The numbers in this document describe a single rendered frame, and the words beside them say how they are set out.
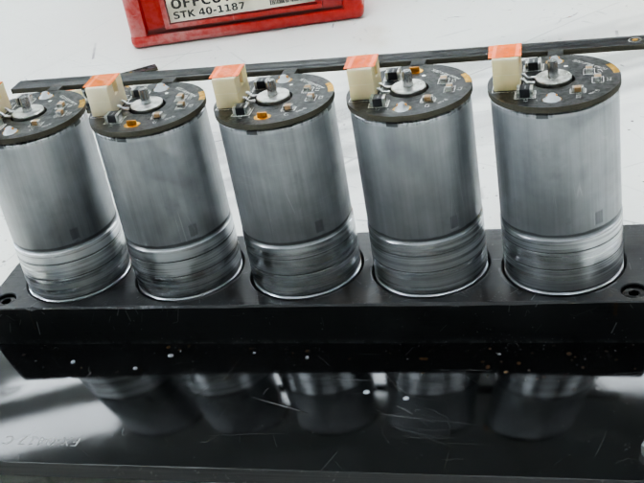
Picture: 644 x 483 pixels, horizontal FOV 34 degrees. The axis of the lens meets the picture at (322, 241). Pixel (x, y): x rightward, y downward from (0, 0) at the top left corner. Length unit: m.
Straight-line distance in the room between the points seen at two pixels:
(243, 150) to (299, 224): 0.02
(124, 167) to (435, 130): 0.07
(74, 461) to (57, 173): 0.06
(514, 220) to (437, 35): 0.21
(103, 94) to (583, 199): 0.10
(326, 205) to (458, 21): 0.22
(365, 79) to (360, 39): 0.22
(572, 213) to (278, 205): 0.06
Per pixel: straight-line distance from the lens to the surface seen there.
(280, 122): 0.21
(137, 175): 0.22
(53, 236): 0.24
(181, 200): 0.23
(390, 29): 0.43
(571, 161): 0.21
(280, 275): 0.23
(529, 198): 0.21
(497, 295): 0.22
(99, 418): 0.23
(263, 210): 0.22
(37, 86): 0.26
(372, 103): 0.21
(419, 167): 0.21
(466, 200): 0.22
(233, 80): 0.22
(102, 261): 0.25
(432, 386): 0.22
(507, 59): 0.21
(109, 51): 0.47
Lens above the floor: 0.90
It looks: 30 degrees down
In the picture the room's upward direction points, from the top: 11 degrees counter-clockwise
